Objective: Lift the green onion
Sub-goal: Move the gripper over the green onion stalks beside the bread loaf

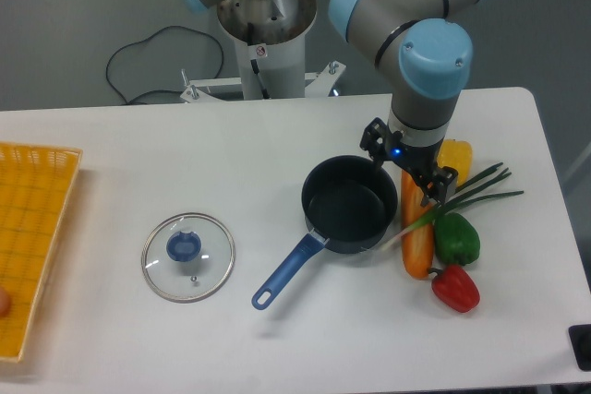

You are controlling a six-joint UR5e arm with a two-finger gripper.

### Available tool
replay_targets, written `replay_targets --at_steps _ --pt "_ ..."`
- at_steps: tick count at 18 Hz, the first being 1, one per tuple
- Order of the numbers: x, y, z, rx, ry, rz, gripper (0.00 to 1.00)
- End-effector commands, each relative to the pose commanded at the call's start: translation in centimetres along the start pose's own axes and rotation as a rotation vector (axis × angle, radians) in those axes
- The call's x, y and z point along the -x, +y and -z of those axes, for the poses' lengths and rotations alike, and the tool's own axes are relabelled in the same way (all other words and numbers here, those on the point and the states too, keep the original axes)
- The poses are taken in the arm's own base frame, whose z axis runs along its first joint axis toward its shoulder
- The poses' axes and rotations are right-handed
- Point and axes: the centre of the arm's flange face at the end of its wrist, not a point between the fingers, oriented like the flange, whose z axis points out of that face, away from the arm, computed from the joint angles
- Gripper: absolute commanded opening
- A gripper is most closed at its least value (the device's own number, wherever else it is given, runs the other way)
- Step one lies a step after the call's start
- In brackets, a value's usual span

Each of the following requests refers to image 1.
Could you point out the yellow bell pepper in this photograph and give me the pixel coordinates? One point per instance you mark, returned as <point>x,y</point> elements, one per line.
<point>458,155</point>

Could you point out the dark blue saucepan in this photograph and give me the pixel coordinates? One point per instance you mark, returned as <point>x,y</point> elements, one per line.
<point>348,204</point>

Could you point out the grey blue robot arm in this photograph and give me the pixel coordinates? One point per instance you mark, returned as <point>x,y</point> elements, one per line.
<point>412,43</point>

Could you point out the orange baguette bread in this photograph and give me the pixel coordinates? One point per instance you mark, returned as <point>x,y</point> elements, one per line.
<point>418,245</point>

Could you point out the black table grommet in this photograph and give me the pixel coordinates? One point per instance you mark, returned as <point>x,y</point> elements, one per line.
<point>580,337</point>

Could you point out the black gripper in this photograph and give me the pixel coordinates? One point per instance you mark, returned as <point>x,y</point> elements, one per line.
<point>437,183</point>

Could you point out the glass lid blue knob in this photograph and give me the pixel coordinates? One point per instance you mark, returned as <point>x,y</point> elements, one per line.
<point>188,257</point>

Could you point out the yellow woven basket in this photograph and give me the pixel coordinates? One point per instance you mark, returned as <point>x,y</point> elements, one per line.
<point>36,184</point>

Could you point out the green onion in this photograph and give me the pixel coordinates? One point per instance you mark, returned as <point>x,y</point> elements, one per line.
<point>469,193</point>

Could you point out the red bell pepper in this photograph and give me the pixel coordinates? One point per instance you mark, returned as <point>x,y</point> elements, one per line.
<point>454,287</point>

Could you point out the green bell pepper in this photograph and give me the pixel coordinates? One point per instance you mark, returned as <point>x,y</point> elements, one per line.
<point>456,240</point>

